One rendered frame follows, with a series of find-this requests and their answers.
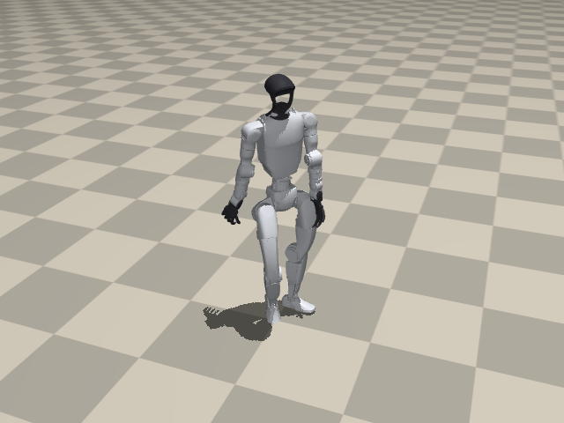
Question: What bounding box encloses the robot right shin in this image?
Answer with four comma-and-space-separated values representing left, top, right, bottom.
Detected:
263, 268, 280, 308

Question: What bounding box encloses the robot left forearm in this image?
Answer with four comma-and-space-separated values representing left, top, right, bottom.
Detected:
308, 153, 323, 200

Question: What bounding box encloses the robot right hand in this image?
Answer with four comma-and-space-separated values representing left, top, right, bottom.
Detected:
221, 200, 243, 225

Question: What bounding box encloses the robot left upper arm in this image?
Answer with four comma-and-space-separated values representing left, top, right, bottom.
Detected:
299, 112, 322, 167

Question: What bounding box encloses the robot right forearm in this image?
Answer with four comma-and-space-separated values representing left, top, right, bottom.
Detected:
230, 164, 250, 207

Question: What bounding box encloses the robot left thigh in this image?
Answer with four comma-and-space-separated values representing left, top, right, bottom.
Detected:
285, 190, 317, 263

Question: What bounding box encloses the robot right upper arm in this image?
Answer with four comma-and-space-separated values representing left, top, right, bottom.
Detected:
240, 121, 263, 178

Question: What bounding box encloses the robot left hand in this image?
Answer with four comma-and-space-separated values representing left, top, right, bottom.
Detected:
310, 191, 325, 228

